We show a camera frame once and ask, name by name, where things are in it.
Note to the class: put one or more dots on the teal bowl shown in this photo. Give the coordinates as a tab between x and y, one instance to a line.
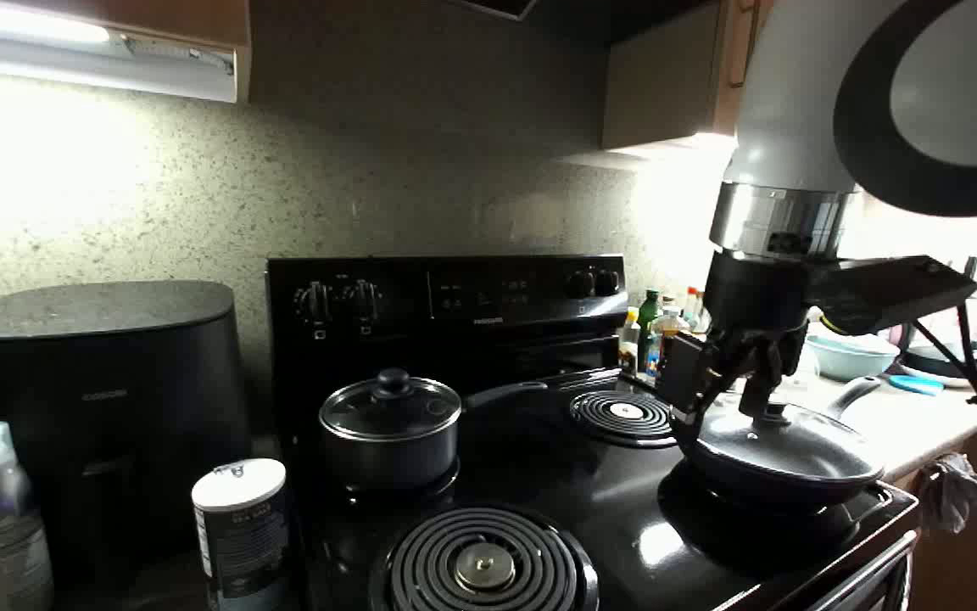
849	357

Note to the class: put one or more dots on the canister with white lid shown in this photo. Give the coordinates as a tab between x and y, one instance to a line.
238	531

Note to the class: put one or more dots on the small glass saucepan lid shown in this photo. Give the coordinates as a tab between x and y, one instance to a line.
388	414

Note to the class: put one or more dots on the grey hanging cloth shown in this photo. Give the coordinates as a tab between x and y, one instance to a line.
950	494

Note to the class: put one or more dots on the green glass bottle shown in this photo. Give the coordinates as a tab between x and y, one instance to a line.
650	333

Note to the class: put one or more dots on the under-cabinet light strip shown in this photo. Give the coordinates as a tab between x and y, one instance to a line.
57	51

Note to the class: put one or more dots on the black air fryer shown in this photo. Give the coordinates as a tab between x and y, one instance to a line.
91	394

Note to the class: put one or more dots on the black electric stove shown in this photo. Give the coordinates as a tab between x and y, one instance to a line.
535	462

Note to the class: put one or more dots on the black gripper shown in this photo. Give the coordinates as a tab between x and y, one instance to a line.
760	299

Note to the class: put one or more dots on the black pot front right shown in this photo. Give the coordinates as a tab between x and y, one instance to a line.
770	500

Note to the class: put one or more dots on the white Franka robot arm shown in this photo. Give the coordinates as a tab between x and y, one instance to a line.
795	91

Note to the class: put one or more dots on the small black coil burner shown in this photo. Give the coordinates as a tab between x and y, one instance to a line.
624	414

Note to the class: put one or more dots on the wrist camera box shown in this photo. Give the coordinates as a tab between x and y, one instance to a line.
891	295

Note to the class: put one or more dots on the wooden wall cabinet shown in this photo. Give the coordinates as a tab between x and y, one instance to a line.
668	80
184	19

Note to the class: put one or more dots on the large black coil burner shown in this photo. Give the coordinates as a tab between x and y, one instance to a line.
432	564

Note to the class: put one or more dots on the clear bottle white cap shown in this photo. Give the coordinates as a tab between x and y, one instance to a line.
1	531

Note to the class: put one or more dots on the blue plate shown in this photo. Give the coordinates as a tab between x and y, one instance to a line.
917	383

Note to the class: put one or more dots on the large glass pan lid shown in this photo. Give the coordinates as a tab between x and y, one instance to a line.
787	454

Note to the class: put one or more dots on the dark bottle yellow cap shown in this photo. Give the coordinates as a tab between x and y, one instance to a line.
627	345

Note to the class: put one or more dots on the small black saucepan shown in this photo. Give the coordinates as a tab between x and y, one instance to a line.
388	462

